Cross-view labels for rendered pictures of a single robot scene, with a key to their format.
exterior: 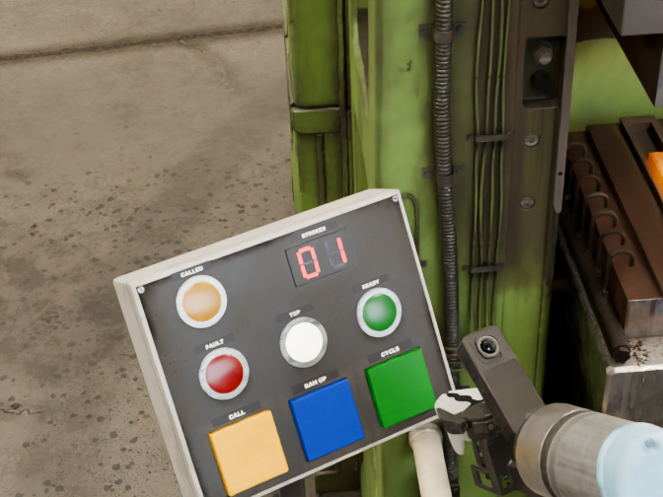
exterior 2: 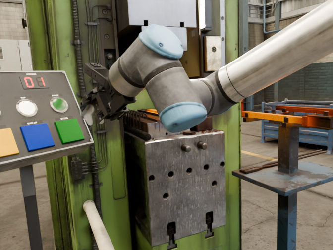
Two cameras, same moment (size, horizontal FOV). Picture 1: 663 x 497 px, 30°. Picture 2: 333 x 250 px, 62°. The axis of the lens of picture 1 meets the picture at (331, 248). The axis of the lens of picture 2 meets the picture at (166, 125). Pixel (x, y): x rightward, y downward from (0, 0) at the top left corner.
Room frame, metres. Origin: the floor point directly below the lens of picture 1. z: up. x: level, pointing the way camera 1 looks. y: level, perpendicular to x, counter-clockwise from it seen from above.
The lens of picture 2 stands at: (0.16, -0.05, 1.15)
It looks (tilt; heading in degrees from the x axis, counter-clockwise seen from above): 9 degrees down; 339
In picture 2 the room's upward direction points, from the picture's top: 3 degrees counter-clockwise
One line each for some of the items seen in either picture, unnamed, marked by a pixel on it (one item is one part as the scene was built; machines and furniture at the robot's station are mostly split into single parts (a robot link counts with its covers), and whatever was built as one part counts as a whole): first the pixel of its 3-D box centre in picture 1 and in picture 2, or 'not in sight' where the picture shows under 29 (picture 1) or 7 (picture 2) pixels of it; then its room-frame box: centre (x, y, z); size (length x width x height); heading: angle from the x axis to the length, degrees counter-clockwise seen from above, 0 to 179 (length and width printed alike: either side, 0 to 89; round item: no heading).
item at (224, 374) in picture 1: (224, 373); not in sight; (1.02, 0.13, 1.09); 0.05 x 0.03 x 0.04; 93
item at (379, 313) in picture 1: (379, 312); (59, 104); (1.11, -0.05, 1.09); 0.05 x 0.03 x 0.04; 93
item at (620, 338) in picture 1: (585, 262); (133, 130); (1.38, -0.36, 0.93); 0.40 x 0.03 x 0.03; 3
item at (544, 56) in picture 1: (542, 69); (110, 61); (1.39, -0.28, 1.24); 0.03 x 0.03 x 0.07; 3
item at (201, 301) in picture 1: (201, 301); not in sight; (1.05, 0.15, 1.16); 0.05 x 0.03 x 0.04; 93
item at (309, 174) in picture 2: not in sight; (287, 172); (1.08, -0.98, 0.71); 0.40 x 0.30 x 0.02; 96
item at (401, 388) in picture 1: (400, 387); (69, 131); (1.07, -0.07, 1.01); 0.07 x 0.05 x 0.07; 118
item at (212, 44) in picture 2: not in sight; (212, 53); (1.39, -0.79, 1.27); 0.09 x 0.02 x 0.17; 93
